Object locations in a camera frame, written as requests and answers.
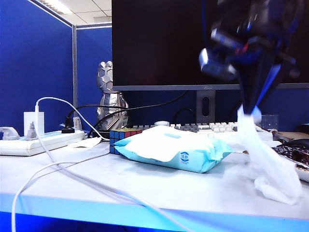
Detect large grey plug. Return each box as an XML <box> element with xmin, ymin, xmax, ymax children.
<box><xmin>0</xmin><ymin>127</ymin><xmax>20</xmax><ymax>141</ymax></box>

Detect grey monitor stand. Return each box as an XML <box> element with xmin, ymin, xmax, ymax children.
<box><xmin>196</xmin><ymin>90</ymin><xmax>216</xmax><ymax>124</ymax></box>

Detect black computer mouse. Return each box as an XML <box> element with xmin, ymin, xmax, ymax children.
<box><xmin>282</xmin><ymin>138</ymin><xmax>309</xmax><ymax>148</ymax></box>

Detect white keyboard wrist rest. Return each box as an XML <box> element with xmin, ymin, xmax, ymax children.
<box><xmin>212</xmin><ymin>132</ymin><xmax>275</xmax><ymax>152</ymax></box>

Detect white USB charger block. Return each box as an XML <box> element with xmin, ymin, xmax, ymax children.
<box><xmin>23</xmin><ymin>111</ymin><xmax>45</xmax><ymax>137</ymax></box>

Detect ceiling light panel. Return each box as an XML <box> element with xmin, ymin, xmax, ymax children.
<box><xmin>42</xmin><ymin>0</ymin><xmax>73</xmax><ymax>15</ymax></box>

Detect white paper scrap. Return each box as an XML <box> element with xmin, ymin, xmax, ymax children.
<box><xmin>67</xmin><ymin>137</ymin><xmax>103</xmax><ymax>148</ymax></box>

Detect white power strip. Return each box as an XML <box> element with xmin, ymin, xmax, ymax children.
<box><xmin>0</xmin><ymin>129</ymin><xmax>86</xmax><ymax>157</ymax></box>

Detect silver faceted figurine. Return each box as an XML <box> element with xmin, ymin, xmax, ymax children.
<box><xmin>96</xmin><ymin>61</ymin><xmax>130</xmax><ymax>132</ymax></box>

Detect black AOC computer monitor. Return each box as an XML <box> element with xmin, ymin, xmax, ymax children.
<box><xmin>112</xmin><ymin>0</ymin><xmax>309</xmax><ymax>92</ymax></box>

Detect clear plastic cup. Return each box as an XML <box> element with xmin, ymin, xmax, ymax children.
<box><xmin>259</xmin><ymin>115</ymin><xmax>279</xmax><ymax>132</ymax></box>

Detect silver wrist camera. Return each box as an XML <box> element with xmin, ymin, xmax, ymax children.
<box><xmin>198</xmin><ymin>47</ymin><xmax>239</xmax><ymax>82</ymax></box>

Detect aluminium partition post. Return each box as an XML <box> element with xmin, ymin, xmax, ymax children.
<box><xmin>71</xmin><ymin>24</ymin><xmax>78</xmax><ymax>108</ymax></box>

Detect white wet wipe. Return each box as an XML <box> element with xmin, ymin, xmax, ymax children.
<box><xmin>236</xmin><ymin>106</ymin><xmax>303</xmax><ymax>205</ymax></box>

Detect white charging cable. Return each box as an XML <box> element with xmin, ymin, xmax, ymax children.
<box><xmin>11</xmin><ymin>97</ymin><xmax>194</xmax><ymax>232</ymax></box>

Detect black monitor cable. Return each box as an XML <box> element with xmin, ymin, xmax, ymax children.
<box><xmin>88</xmin><ymin>90</ymin><xmax>190</xmax><ymax>140</ymax></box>

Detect small grey plug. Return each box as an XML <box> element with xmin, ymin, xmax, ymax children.
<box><xmin>26</xmin><ymin>122</ymin><xmax>38</xmax><ymax>141</ymax></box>

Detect black power plug with cable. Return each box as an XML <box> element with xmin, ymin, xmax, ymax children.
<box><xmin>61</xmin><ymin>104</ymin><xmax>131</xmax><ymax>135</ymax></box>

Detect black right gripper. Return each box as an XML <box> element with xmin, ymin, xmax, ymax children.
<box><xmin>217</xmin><ymin>0</ymin><xmax>302</xmax><ymax>115</ymax></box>

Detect blue gripper cable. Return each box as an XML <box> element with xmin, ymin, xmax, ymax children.
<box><xmin>201</xmin><ymin>0</ymin><xmax>210</xmax><ymax>56</ymax></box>

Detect black looped cable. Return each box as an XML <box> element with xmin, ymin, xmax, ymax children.
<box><xmin>173</xmin><ymin>108</ymin><xmax>195</xmax><ymax>124</ymax></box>

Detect sky blue wet wipes packet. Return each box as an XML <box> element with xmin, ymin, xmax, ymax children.
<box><xmin>113</xmin><ymin>126</ymin><xmax>236</xmax><ymax>174</ymax></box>

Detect Rubik's cube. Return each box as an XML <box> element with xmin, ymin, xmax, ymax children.
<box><xmin>109</xmin><ymin>129</ymin><xmax>143</xmax><ymax>155</ymax></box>

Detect grey and white keyboard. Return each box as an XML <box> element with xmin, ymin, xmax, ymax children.
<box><xmin>131</xmin><ymin>120</ymin><xmax>239</xmax><ymax>136</ymax></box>

